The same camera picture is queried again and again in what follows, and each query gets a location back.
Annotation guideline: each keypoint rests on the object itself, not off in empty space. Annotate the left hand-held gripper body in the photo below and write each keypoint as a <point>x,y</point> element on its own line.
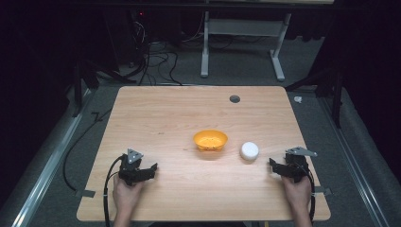
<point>130,171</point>

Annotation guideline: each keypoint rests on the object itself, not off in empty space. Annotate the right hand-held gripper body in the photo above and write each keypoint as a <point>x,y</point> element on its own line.
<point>296,165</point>

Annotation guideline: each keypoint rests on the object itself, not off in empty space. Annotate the white round puck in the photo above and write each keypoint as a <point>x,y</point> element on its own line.
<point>249,150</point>

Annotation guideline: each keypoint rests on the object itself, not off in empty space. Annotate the orange plastic bowl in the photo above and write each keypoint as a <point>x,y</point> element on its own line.
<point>210,140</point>

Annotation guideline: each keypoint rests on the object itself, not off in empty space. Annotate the person's left hand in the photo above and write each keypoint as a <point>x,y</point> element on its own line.
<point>126,195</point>

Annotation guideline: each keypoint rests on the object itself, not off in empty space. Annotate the person's right hand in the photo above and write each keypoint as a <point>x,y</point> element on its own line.
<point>297,194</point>

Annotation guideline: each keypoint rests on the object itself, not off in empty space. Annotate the grey tape strip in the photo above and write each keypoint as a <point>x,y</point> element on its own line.
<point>85,193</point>
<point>324,190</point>

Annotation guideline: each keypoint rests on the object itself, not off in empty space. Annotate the small white floor scrap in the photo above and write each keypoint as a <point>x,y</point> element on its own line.
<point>298,99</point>

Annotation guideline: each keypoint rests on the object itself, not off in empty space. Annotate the grey table grommet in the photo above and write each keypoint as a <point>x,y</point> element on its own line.
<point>235,99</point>

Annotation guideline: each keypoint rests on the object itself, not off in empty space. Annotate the black metal stand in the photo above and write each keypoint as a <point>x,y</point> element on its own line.
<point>334,91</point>
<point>82,78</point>

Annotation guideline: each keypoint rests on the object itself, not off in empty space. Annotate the aluminium floor rail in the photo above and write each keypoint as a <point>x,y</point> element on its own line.
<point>356,164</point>
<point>47,170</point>

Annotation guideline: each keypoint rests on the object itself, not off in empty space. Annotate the white metal desk frame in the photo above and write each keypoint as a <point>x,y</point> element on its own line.
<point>239,27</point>

